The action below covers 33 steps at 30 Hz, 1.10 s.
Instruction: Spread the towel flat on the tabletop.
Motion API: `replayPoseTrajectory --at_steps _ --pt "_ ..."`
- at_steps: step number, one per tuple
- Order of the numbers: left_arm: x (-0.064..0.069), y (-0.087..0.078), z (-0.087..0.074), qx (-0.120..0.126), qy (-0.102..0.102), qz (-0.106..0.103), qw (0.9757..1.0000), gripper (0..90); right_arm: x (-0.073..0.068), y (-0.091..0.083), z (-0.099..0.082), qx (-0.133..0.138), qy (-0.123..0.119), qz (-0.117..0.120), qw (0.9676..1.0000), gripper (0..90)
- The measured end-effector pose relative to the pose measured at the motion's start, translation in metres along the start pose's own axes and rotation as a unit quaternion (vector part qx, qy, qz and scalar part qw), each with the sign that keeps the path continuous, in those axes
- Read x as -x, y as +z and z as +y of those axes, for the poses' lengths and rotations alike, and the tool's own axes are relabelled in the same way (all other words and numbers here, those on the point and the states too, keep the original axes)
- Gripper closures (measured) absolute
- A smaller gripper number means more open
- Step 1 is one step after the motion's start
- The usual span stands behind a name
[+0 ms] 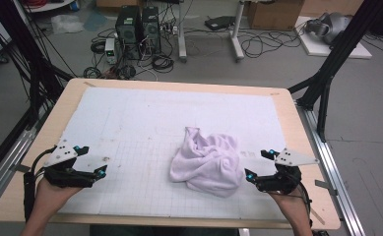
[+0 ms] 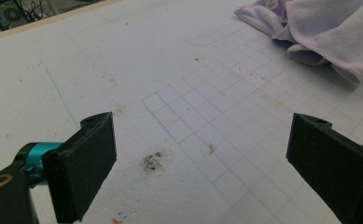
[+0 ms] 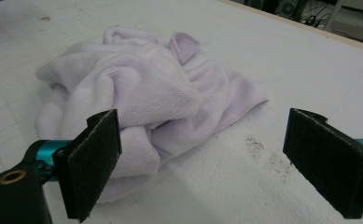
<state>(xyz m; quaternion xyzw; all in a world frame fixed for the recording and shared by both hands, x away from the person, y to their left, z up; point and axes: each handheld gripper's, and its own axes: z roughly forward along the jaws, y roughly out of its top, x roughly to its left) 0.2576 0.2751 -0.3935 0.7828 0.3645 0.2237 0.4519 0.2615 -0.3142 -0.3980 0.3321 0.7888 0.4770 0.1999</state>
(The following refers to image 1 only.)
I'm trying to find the loose black floor cables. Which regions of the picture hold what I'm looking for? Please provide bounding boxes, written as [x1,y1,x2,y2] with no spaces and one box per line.
[237,28,308,59]

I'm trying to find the aluminium rail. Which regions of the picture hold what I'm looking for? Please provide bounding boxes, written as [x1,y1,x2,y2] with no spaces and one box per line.
[0,127,37,214]
[296,104,366,236]

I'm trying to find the large cardboard box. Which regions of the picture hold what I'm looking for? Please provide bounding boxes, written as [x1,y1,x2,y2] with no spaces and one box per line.
[246,0,305,31]

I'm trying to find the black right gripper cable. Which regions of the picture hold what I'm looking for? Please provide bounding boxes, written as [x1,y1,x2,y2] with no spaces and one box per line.
[296,182,313,227]

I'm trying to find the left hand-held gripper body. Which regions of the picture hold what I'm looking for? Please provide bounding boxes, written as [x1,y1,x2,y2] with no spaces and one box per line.
[43,139,96,189]

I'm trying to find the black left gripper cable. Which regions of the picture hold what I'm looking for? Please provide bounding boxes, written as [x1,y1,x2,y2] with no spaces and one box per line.
[23,147,57,224]

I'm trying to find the black tape strip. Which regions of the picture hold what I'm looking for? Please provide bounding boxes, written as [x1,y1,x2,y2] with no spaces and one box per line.
[10,163,32,174]

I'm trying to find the white floor board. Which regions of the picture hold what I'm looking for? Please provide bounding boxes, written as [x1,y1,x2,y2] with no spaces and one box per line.
[295,16,373,60]

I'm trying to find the person's left hand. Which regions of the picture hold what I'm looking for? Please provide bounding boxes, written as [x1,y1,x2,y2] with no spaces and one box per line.
[33,178,82,215]

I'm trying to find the grey helmet device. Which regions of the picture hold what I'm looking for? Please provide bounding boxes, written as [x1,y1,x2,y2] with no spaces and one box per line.
[305,12,352,45]

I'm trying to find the flat black box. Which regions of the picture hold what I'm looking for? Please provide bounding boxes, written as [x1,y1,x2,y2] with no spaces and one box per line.
[204,15,236,31]

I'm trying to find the grey tape strip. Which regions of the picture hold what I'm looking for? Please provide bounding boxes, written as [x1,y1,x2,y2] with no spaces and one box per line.
[314,179,339,197]

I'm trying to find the thin wooden stick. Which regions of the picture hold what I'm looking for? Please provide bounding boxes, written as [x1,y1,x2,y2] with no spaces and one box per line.
[310,206,326,226]

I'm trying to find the coiled black cable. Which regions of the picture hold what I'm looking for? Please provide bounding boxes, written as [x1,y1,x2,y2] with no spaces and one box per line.
[152,53,175,74]

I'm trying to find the narrow black computer tower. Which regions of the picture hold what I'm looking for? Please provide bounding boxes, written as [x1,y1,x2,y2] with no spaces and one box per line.
[141,6,162,55]

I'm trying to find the black frame stand with cables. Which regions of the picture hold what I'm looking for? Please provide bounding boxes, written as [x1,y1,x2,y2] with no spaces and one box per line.
[0,0,76,132]

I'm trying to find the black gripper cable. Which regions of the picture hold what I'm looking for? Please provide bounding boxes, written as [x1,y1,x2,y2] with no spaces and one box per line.
[296,182,313,227]
[23,147,57,224]

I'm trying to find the white foam mat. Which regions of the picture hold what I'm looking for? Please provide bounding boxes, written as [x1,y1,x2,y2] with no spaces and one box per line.
[58,87,287,220]

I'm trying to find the blue-grey floor sheet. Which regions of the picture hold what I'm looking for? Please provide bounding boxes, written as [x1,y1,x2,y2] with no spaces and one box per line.
[83,11,109,32]

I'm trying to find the large black computer tower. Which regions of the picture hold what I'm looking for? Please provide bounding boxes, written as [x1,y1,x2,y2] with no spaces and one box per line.
[114,5,143,61]

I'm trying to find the white power supply unit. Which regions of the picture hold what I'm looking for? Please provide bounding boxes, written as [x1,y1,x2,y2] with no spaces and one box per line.
[104,37,118,65]

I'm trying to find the pale lilac towel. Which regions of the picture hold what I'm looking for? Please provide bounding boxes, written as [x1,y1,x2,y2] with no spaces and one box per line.
[168,126,246,199]

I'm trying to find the white desk leg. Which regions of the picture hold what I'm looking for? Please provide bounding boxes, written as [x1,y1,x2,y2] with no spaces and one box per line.
[229,0,246,63]
[177,0,189,63]

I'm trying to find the clear plastic bag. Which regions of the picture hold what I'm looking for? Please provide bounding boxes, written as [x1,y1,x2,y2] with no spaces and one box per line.
[50,14,85,34]

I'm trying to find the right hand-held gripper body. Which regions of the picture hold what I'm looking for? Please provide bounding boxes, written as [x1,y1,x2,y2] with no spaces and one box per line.
[256,147,320,195]

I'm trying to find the person's right hand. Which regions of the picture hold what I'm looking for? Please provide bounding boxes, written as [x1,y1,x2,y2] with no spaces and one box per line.
[268,191,311,225]

